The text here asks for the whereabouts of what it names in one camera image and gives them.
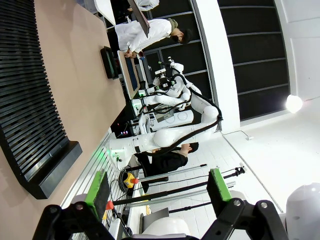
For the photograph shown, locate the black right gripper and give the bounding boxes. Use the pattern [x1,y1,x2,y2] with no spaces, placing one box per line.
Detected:
[155,74,174,92]

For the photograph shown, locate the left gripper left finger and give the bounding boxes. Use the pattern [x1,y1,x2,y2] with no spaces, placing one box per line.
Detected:
[31,169,116,240]

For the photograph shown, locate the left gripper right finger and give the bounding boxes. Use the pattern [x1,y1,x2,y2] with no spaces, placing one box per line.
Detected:
[201,167,289,240]

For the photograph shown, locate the black slotted PCB rack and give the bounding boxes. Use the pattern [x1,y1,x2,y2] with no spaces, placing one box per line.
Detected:
[0,0,84,201]

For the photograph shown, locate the yellow emergency stop box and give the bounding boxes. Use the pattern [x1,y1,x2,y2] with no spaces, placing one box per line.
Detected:
[123,172,140,189]

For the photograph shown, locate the white cylindrical housing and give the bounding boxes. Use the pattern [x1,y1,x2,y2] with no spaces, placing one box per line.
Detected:
[149,109,195,132]

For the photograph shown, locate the silver stand pole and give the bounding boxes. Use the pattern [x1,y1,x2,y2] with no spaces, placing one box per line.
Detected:
[137,163,209,183]

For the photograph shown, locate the person in white coat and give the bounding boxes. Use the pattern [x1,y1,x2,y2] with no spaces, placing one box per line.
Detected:
[114,17,194,59]

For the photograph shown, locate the thick black stand pole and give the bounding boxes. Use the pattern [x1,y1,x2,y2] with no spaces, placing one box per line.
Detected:
[111,180,210,207]

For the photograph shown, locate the person in black jacket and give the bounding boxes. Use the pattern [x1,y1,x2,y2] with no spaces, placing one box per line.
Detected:
[134,141,200,179]

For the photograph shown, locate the black plastic tray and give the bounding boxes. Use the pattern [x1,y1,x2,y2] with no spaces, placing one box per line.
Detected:
[100,45,120,80]

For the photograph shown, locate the large white table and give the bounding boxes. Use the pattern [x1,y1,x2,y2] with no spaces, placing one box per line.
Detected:
[93,0,118,27]

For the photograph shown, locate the bright round lamp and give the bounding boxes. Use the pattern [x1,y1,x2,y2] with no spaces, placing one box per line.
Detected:
[285,94,304,114]

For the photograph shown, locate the thin black camera boom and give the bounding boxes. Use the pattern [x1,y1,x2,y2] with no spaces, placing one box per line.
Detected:
[147,165,247,188]

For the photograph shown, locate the aluminium rail frame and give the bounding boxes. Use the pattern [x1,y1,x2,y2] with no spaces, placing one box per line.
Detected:
[60,129,114,210]

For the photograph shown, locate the white cable with plug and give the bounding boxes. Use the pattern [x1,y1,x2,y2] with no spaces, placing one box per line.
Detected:
[221,129,255,142]

